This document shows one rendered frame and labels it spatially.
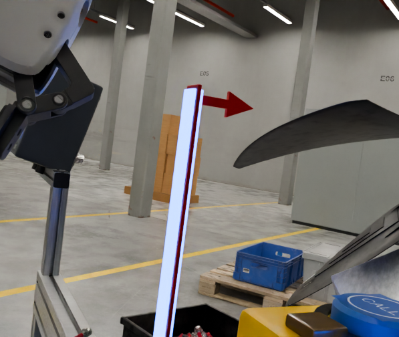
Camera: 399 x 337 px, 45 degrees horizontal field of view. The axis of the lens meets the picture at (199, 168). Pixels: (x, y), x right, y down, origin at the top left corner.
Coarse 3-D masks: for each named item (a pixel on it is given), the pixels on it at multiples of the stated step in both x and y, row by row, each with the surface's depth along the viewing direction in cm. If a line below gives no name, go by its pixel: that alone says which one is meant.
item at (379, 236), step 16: (384, 224) 71; (352, 240) 78; (368, 240) 71; (384, 240) 67; (336, 256) 76; (352, 256) 70; (368, 256) 66; (320, 272) 75; (336, 272) 69; (304, 288) 73; (320, 288) 68; (288, 304) 70
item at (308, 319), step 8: (312, 312) 20; (320, 312) 20; (288, 320) 19; (296, 320) 19; (304, 320) 19; (312, 320) 19; (320, 320) 19; (328, 320) 19; (296, 328) 19; (304, 328) 19; (312, 328) 18; (320, 328) 18; (328, 328) 18; (336, 328) 19; (344, 328) 19; (304, 336) 18; (312, 336) 18; (320, 336) 18; (328, 336) 18; (336, 336) 19; (344, 336) 19
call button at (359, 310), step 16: (336, 304) 21; (352, 304) 20; (368, 304) 21; (384, 304) 21; (336, 320) 20; (352, 320) 20; (368, 320) 19; (384, 320) 19; (368, 336) 19; (384, 336) 19
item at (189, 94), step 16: (192, 96) 42; (192, 112) 42; (176, 160) 44; (176, 176) 44; (176, 192) 43; (176, 208) 43; (176, 224) 43; (176, 240) 43; (160, 288) 44; (160, 304) 44; (160, 320) 44; (160, 336) 43
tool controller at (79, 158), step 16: (64, 80) 93; (96, 96) 96; (80, 112) 95; (32, 128) 92; (48, 128) 93; (64, 128) 94; (80, 128) 96; (16, 144) 94; (32, 144) 92; (48, 144) 93; (64, 144) 95; (80, 144) 96; (32, 160) 92; (48, 160) 94; (64, 160) 95; (80, 160) 100
